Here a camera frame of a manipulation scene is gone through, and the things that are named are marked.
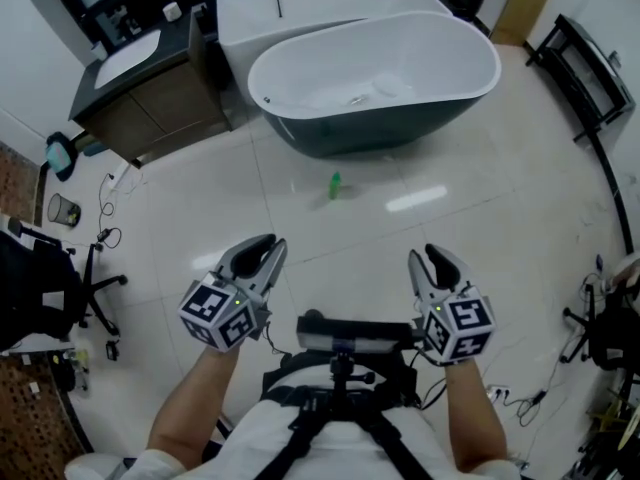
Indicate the white round chair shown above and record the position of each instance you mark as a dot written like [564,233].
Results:
[95,468]

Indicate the green plastic bottle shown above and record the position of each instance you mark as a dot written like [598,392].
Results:
[334,186]

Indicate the brown cardboard sheet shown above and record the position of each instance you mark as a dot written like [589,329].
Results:
[522,8]

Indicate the black chest harness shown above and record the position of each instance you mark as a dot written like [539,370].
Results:
[300,443]

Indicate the small blue device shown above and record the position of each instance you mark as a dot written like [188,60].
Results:
[599,262]

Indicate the black metal rack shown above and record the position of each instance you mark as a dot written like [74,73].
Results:
[575,68]

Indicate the black mirror frame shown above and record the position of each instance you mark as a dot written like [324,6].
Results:
[90,13]

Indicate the person's left black shoe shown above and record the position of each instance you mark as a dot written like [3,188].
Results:
[313,313]

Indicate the teal rolled mat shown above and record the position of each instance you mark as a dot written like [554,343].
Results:
[91,149]

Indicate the black office chair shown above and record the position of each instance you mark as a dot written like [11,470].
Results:
[40,288]
[610,338]

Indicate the teal and black bag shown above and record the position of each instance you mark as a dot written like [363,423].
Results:
[61,155]

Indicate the person's white shirt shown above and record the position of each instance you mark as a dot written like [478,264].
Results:
[345,453]

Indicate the person's right forearm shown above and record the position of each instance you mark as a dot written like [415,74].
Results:
[472,418]

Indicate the dark green oval bathtub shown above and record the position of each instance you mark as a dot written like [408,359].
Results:
[350,135]

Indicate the grey tumbler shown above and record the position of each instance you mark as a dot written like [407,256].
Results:
[99,50]

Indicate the black power adapter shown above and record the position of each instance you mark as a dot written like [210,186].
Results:
[540,397]
[113,350]

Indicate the wooden vanity cabinet with sink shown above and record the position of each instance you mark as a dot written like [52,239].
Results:
[150,103]

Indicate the white power strip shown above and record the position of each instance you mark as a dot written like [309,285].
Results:
[120,175]
[498,392]

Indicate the black monitor mount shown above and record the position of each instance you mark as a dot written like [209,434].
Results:
[345,368]

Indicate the white cup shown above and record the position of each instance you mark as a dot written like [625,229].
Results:
[172,11]

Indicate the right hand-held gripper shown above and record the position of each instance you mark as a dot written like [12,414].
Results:
[462,328]

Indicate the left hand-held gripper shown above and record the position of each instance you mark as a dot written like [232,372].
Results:
[210,308]

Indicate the person's left forearm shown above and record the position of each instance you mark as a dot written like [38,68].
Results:
[190,408]

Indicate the clear plastic container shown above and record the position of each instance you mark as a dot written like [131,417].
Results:
[358,100]

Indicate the black chest monitor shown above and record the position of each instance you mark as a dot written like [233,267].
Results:
[350,335]

